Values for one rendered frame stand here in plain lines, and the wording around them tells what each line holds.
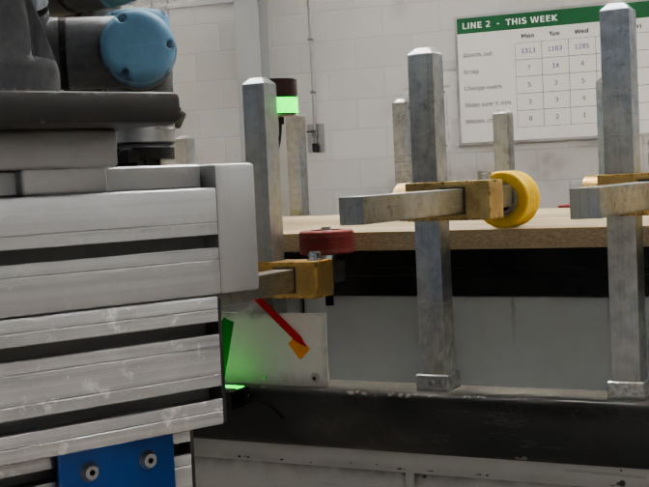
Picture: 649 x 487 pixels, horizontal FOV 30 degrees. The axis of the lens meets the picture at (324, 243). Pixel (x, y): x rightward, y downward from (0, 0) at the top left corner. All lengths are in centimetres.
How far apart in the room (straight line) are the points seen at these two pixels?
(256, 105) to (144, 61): 46
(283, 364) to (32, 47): 94
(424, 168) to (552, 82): 726
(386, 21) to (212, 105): 157
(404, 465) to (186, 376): 85
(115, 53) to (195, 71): 854
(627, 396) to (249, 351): 53
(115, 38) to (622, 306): 67
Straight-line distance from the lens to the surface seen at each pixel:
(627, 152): 148
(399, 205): 135
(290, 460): 172
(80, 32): 127
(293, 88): 172
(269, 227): 167
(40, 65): 78
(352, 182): 922
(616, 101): 148
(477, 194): 153
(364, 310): 185
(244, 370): 170
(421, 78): 157
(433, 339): 157
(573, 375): 175
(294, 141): 289
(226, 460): 179
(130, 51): 124
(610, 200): 122
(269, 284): 159
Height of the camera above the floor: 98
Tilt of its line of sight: 3 degrees down
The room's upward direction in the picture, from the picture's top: 3 degrees counter-clockwise
